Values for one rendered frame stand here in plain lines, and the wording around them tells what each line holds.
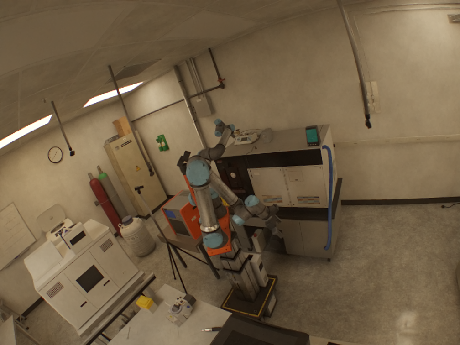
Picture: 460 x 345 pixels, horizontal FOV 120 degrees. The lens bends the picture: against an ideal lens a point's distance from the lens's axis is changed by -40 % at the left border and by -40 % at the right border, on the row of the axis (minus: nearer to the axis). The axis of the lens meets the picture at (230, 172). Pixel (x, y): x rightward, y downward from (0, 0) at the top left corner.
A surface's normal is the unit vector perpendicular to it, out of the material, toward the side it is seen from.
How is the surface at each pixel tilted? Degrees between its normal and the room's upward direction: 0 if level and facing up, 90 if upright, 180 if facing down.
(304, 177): 90
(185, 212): 90
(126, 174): 90
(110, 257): 90
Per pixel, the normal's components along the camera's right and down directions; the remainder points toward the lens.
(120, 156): 0.80, -0.04
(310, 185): -0.51, 0.48
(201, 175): 0.16, 0.20
